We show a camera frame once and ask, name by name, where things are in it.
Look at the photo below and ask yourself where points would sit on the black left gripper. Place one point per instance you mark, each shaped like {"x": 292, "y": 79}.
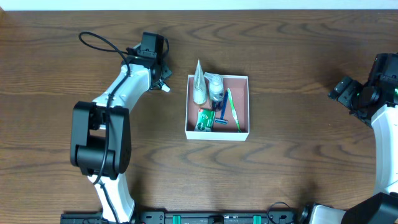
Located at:
{"x": 163, "y": 76}

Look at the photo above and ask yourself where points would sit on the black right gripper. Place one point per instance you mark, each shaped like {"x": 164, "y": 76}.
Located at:
{"x": 343, "y": 93}

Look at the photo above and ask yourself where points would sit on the green toothpaste tube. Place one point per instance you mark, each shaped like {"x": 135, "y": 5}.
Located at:
{"x": 165, "y": 88}

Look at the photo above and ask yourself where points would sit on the white Pantene tube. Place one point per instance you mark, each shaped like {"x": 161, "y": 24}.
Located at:
{"x": 199, "y": 86}

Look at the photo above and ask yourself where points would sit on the clear sanitizer pump bottle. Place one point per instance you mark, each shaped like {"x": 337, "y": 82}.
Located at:
{"x": 216, "y": 90}

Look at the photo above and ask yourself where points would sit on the green Dettol soap box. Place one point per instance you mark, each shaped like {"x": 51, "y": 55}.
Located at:
{"x": 205, "y": 120}

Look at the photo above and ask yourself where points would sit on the blue disposable razor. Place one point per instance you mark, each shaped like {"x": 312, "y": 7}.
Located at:
{"x": 221, "y": 119}

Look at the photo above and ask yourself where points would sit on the green white toothbrush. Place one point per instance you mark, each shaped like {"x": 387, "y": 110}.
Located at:
{"x": 233, "y": 110}

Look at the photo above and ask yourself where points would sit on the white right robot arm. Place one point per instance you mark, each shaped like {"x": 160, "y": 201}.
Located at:
{"x": 381, "y": 206}

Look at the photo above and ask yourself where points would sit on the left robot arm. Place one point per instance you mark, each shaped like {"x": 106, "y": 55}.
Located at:
{"x": 101, "y": 133}

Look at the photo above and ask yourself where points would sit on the white box with maroon interior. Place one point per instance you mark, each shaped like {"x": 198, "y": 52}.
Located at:
{"x": 234, "y": 130}

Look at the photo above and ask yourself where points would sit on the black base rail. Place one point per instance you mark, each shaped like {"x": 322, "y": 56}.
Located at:
{"x": 273, "y": 215}

